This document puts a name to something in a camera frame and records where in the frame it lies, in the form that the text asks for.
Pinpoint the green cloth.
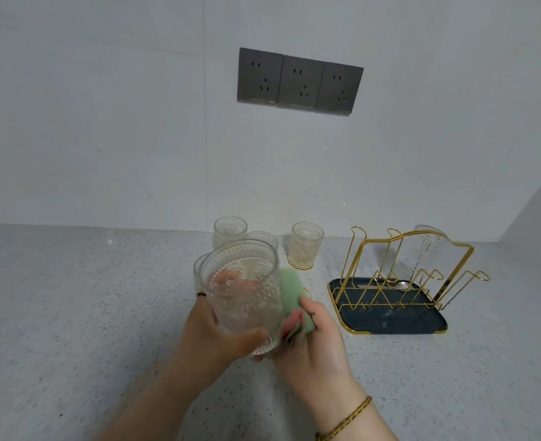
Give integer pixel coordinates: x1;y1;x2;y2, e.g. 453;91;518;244
277;268;317;347

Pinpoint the gold bracelet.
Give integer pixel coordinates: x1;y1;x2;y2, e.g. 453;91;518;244
315;395;373;441

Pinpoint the person's right forearm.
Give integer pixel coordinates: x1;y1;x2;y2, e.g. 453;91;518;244
324;401;398;441

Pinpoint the person's left forearm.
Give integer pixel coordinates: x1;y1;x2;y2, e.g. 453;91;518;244
95;364;216;441

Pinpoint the single embossed clear glass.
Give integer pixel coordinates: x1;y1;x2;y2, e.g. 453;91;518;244
200;239;284;356
397;224;450;281

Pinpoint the person's right hand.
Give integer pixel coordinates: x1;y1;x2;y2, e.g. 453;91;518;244
254;296;368;421

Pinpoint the gold wire cup rack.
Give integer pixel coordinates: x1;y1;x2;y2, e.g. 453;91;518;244
327;226;491;337

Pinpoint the cluster of embossed glasses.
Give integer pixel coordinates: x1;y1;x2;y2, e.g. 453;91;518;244
193;216;325;292

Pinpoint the person's left hand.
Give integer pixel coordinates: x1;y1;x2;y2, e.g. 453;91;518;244
176;293;271;380

